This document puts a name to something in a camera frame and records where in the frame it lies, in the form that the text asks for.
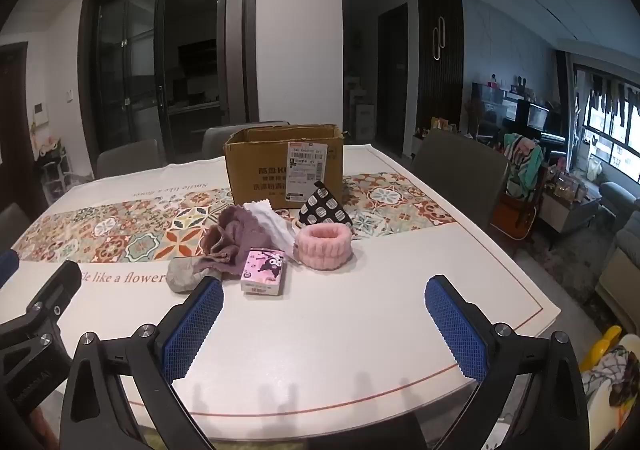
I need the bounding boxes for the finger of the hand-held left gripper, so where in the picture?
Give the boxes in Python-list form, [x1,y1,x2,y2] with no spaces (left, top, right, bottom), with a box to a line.
[0,260,82,366]
[0,250,19,288]

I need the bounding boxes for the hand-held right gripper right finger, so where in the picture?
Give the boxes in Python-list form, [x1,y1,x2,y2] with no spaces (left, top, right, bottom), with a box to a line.
[424,274,592,450]

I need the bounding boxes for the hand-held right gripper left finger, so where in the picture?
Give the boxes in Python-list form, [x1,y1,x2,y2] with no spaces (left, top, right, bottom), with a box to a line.
[60,275,226,450]

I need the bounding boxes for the white cloth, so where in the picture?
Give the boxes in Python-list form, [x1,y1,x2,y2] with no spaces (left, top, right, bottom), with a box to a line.
[243,201,293,251]

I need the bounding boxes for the cardboard box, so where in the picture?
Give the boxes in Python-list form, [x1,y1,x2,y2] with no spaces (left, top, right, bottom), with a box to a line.
[223,124,346,210]

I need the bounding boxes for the black white patterned pouch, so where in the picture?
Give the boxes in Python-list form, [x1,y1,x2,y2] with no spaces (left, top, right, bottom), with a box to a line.
[297,181,355,242]

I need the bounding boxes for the grey dining chair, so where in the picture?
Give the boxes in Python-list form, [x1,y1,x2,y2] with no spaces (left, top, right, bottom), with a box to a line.
[410,129,511,243]
[201,120,291,158]
[0,202,31,251]
[95,139,166,181]

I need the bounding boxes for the grey sock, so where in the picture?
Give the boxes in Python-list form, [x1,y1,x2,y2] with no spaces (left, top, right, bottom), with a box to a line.
[166,255,226,293]

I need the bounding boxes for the pink tissue pack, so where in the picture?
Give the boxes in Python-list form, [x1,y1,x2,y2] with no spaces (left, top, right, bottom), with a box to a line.
[240,247,286,296]

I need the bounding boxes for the purple towel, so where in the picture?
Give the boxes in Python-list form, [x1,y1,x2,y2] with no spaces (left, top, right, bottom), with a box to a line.
[202,206,281,278]

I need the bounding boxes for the printed tablecloth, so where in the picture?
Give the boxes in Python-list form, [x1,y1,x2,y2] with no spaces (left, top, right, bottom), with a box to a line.
[0,142,563,450]

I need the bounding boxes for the small storage rack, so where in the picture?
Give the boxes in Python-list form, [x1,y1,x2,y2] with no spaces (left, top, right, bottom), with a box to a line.
[32,135,76,196]

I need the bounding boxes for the yellow plastic toy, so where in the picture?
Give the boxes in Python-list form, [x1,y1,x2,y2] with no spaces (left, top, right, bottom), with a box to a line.
[580,325,623,373]

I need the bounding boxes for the pink fluffy headband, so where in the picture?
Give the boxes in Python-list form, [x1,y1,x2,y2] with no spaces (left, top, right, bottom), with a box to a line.
[293,225,353,270]

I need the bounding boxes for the low white cabinet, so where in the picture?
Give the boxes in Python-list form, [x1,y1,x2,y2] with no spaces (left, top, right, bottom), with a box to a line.
[542,180,601,236]

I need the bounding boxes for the colourful hanging clothes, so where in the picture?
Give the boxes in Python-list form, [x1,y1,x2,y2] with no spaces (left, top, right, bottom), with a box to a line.
[502,132,546,203]

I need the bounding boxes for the grey sofa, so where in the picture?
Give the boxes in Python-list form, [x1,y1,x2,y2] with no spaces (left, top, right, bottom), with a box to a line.
[595,182,640,326]

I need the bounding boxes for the grey dining chair back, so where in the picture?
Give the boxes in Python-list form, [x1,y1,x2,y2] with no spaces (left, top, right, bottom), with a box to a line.
[201,120,291,158]

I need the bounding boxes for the black piano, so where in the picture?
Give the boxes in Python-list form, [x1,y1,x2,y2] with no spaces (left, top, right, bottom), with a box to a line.
[502,100,571,161]

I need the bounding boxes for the glass sliding door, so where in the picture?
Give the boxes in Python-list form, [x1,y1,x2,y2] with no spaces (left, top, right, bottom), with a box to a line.
[80,0,261,171]

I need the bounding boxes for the large window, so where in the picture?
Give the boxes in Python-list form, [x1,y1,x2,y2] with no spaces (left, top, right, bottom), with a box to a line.
[570,62,640,181]

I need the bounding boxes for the dark wooden door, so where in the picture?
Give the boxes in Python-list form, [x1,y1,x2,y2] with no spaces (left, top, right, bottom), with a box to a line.
[377,2,408,156]

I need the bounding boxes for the silver refrigerator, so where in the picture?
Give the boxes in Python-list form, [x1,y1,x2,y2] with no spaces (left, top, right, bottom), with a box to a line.
[217,0,246,126]

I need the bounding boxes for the dark slatted wall panel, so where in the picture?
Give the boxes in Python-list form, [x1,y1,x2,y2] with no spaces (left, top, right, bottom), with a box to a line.
[416,0,463,131]

